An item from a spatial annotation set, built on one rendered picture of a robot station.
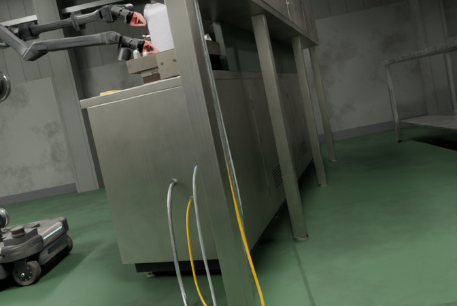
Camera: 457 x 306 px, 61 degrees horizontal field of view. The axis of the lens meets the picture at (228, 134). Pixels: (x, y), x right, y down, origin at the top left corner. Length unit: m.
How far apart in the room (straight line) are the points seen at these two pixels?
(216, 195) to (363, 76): 4.50
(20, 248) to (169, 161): 1.05
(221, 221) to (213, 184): 0.11
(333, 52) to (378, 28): 0.65
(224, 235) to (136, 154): 0.80
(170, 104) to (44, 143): 4.35
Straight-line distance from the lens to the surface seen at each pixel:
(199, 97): 1.06
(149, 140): 1.75
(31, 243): 2.43
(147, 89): 1.72
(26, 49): 2.25
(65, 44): 2.17
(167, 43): 1.97
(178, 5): 1.10
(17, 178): 6.18
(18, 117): 6.07
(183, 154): 1.68
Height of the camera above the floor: 0.74
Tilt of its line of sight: 4 degrees down
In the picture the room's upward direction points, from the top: 11 degrees counter-clockwise
